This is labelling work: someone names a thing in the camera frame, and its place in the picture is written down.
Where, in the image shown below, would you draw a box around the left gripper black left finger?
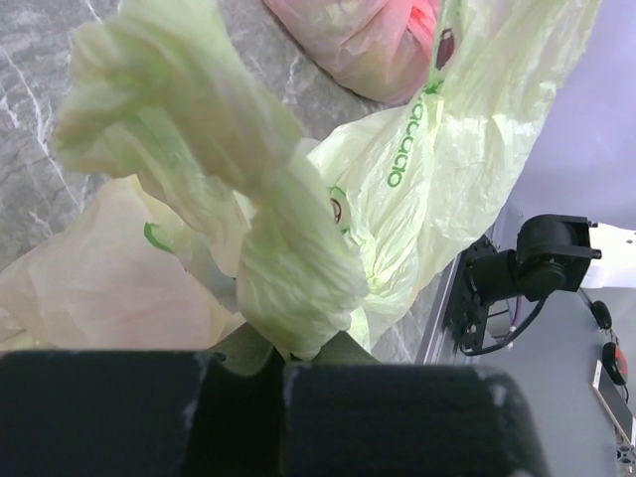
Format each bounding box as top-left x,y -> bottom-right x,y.
1,325 -> 278,476

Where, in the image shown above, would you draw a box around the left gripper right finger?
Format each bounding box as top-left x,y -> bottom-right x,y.
282,356 -> 549,476

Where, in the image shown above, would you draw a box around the green avocado print plastic bag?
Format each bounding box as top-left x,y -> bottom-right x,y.
1,1 -> 599,360

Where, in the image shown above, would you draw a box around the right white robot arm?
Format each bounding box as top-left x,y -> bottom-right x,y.
467,215 -> 635,304

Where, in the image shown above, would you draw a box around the pink plastic bag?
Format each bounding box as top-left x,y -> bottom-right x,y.
265,0 -> 441,104

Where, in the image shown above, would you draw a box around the gold smartphone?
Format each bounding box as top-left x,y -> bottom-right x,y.
591,361 -> 635,447

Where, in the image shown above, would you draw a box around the black red headphones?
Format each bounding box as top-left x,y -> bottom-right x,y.
579,290 -> 629,389

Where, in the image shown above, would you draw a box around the aluminium rail frame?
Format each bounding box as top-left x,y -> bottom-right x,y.
414,254 -> 462,365

